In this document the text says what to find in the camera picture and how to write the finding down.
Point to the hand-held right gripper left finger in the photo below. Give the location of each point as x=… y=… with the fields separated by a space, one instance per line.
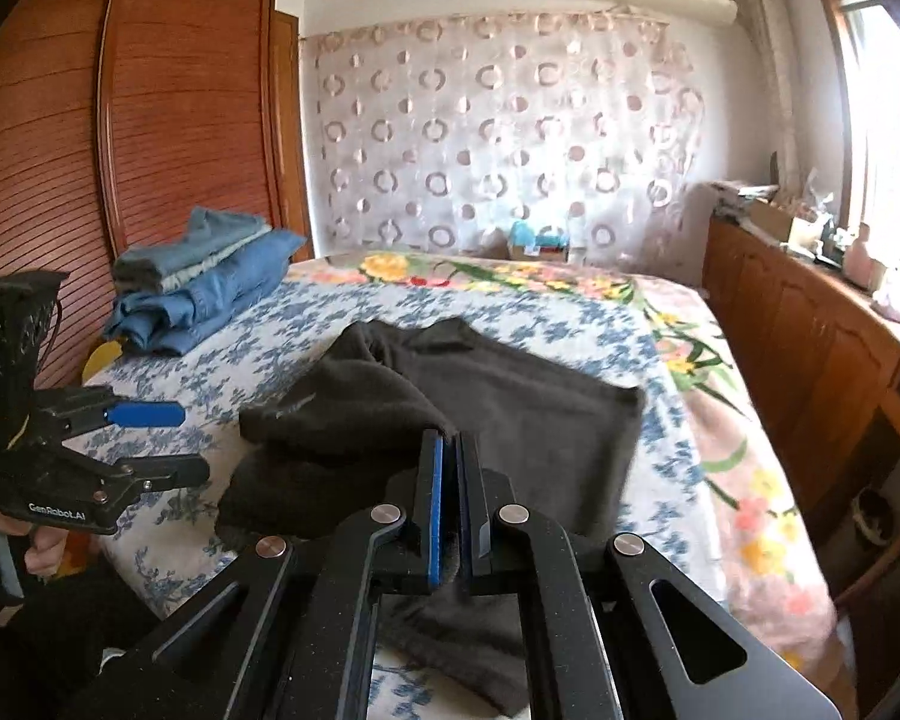
x=436 y=510

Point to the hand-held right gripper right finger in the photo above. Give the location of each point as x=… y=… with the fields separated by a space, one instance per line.
x=463 y=517

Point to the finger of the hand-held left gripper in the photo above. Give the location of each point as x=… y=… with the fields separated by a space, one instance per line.
x=172 y=471
x=146 y=415

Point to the black pants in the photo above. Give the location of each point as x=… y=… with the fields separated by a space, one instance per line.
x=510 y=427

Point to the person's left forearm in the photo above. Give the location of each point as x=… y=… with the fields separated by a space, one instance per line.
x=37 y=652

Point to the grey-blue folded pants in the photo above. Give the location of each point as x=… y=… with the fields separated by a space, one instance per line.
x=202 y=229

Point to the person's left hand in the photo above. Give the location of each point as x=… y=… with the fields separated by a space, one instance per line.
x=45 y=551

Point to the yellow object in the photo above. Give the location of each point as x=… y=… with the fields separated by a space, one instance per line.
x=103 y=360

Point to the blue jeans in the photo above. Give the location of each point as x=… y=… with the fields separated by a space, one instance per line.
x=217 y=289

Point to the olive grey folded cloth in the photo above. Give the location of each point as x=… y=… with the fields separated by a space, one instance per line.
x=221 y=259

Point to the blue floral bedsheet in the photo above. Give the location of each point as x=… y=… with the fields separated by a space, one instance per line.
x=510 y=300

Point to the wooden wardrobe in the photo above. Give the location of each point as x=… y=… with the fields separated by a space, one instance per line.
x=180 y=127

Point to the blue tissue pack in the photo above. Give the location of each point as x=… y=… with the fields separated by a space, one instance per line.
x=532 y=236

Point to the wooden cabinet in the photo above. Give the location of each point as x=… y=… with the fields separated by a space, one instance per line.
x=795 y=360

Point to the circle patterned curtain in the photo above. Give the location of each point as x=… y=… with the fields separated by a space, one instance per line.
x=495 y=127

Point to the slipper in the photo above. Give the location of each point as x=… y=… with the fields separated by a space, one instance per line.
x=874 y=517

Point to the stack of papers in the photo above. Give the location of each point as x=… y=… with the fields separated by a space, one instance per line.
x=742 y=195

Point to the cardboard box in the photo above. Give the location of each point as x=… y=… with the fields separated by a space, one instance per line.
x=772 y=221

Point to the clear plastic bag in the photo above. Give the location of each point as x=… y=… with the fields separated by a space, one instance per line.
x=810 y=199

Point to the pink bottle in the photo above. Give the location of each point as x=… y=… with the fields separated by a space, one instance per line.
x=859 y=259

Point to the white figurine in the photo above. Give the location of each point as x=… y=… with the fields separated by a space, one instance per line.
x=894 y=296

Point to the white pipe cover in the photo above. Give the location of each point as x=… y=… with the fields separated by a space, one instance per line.
x=769 y=52

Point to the window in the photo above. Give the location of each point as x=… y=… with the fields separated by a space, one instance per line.
x=892 y=127

